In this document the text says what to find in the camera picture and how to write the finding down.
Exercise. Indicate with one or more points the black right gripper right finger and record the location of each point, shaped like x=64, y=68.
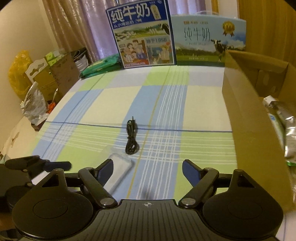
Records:
x=233, y=206

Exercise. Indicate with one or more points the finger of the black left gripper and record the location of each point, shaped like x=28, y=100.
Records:
x=34, y=165

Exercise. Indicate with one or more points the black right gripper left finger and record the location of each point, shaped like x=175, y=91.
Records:
x=62, y=205

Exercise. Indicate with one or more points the clear plastic case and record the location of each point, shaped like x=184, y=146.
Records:
x=122, y=164

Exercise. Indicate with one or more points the silver foil pouch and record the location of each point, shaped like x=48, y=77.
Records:
x=283, y=122

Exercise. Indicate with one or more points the white plastic bag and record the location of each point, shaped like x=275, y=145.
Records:
x=34, y=103

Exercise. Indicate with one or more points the yellow plastic bag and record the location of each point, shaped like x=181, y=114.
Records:
x=18, y=79

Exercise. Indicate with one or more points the brown cardboard side boxes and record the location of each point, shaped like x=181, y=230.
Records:
x=57, y=72

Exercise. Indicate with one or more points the green wet wipes pack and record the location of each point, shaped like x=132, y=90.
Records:
x=108, y=64

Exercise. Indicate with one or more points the checked tablecloth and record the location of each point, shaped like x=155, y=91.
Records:
x=180, y=114

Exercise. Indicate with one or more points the brown cardboard box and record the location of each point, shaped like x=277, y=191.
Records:
x=248, y=78

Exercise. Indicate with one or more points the purple curtain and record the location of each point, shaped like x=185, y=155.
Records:
x=78, y=24

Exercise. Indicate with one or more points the light blue milk gift box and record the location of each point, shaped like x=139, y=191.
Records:
x=204, y=39

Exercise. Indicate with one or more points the blue cartoon milk carton box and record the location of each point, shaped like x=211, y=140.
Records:
x=142, y=33

